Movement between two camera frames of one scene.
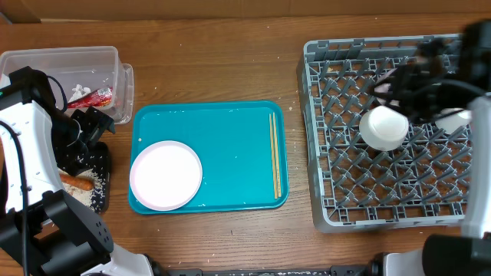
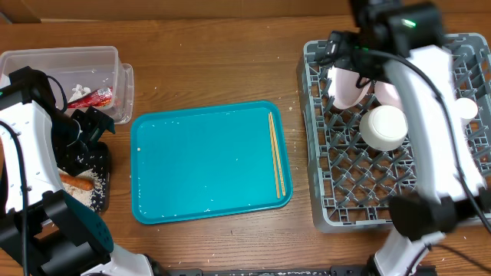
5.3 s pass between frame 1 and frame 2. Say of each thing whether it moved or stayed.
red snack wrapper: stayed
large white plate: moved
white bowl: stayed
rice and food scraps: stayed
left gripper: stayed
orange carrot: stayed
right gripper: moved
